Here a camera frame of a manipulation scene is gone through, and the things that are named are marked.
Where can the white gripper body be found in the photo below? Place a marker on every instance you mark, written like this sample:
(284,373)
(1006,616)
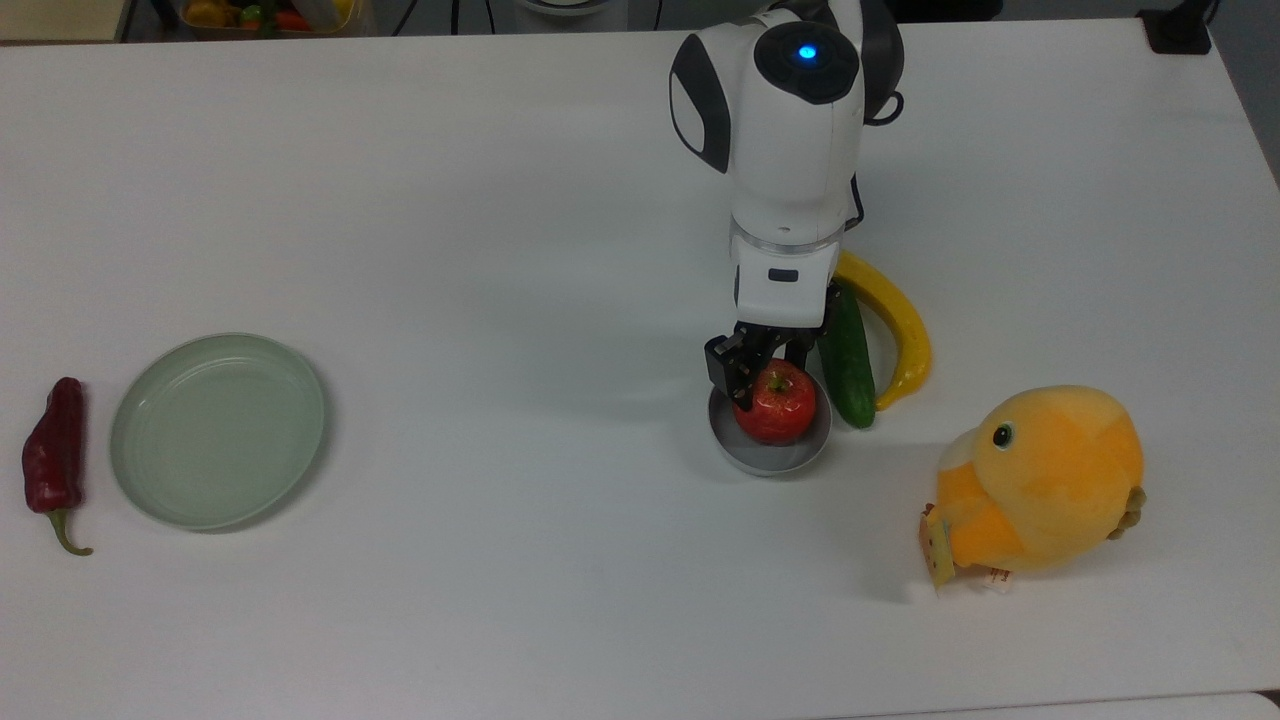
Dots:
(785,285)

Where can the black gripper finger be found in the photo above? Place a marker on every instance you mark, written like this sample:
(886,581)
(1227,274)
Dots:
(800,350)
(727,368)

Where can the red apple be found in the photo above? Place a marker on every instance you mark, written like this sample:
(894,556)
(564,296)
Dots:
(785,412)

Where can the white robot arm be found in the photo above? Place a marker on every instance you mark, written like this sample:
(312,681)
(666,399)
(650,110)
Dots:
(780,130)

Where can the green cucumber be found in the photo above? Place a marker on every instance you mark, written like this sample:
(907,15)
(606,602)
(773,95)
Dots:
(851,385)

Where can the grey round bowl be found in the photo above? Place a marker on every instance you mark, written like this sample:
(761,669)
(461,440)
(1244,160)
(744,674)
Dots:
(770,462)

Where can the yellow banana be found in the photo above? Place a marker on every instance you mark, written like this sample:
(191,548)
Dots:
(905,330)

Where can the orange plush bird toy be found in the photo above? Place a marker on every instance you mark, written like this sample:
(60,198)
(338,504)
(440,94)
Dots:
(1060,480)

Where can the black chair seat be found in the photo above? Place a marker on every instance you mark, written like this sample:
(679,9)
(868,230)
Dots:
(950,10)

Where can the pale green plate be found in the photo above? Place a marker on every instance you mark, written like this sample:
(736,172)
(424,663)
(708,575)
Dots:
(218,432)

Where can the clear bin of toy produce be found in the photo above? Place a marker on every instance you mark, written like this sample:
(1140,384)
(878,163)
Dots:
(275,15)

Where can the dark red chili pepper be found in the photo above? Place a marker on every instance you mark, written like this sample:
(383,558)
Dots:
(57,450)

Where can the beige furniture panel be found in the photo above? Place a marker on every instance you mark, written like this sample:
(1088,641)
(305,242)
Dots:
(60,18)

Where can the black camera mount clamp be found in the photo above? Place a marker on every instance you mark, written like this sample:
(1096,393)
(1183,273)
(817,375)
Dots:
(1178,28)

